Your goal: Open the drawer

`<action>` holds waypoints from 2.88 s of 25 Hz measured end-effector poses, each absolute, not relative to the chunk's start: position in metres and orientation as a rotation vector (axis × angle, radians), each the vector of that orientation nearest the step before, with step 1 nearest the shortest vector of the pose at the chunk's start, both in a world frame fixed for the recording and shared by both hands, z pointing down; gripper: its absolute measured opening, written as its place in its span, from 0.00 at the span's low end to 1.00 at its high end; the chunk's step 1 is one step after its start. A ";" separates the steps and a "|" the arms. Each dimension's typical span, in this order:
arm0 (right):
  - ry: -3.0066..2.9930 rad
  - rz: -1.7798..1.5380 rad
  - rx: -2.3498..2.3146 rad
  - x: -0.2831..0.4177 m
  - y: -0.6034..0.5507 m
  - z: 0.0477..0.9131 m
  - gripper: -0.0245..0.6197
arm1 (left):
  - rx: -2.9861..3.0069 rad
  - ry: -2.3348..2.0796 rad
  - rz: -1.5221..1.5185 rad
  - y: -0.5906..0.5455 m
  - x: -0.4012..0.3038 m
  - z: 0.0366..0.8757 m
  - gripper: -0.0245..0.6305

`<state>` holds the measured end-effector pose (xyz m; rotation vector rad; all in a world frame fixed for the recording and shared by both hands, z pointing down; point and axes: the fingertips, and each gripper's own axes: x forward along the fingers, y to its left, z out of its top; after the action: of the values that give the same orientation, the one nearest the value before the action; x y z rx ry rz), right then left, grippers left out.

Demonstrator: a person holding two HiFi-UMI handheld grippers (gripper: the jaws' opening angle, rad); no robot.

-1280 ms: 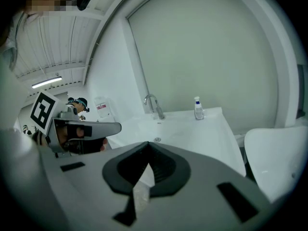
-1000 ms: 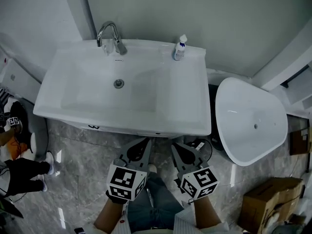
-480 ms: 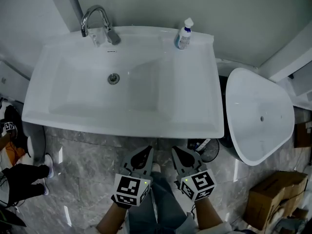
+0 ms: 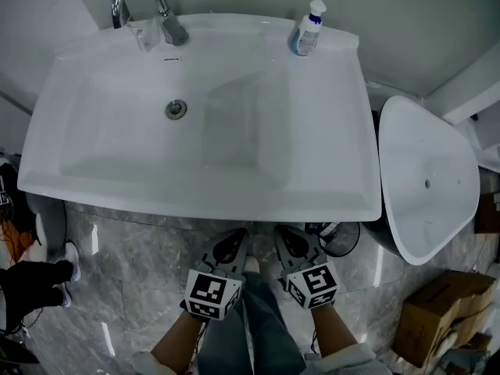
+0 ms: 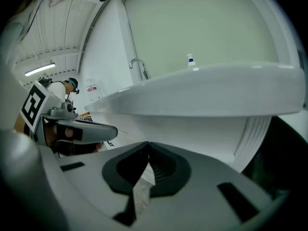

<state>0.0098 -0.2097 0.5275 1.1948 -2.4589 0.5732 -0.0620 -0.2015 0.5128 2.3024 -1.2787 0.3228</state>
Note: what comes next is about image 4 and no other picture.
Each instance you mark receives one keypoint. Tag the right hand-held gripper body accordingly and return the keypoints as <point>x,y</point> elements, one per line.
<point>314,283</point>

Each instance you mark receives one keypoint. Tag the white spray bottle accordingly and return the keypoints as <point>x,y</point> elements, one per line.
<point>308,33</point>

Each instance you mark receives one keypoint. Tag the white freestanding tub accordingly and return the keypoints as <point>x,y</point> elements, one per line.
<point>426,178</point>

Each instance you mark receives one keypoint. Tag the white sink basin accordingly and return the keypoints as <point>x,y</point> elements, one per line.
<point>234,131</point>

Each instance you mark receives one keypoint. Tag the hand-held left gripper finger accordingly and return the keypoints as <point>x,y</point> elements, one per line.
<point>241,262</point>
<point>213,250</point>

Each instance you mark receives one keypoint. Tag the person's blue jeans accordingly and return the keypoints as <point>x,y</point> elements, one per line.
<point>254,326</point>

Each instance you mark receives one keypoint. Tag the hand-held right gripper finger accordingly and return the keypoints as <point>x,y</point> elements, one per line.
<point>282,254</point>
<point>314,250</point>

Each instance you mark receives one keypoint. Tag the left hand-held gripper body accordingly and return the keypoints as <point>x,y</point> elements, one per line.
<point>209,291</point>

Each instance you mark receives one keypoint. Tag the large cardboard box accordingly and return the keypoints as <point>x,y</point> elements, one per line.
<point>441,315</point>

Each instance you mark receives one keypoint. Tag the person's white shoe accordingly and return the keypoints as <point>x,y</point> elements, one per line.
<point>252,265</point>

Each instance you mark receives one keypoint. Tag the person's left forearm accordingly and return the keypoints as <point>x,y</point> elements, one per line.
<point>177,338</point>

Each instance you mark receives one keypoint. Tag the chrome sink drain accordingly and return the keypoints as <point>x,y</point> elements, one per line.
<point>176,109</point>

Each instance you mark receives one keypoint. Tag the person's right forearm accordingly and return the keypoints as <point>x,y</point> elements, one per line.
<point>332,326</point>

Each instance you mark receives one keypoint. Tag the orange cushion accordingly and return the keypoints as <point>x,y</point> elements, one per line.
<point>17,244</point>

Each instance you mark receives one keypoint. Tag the black backpack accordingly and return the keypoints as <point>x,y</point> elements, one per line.
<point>19,215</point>

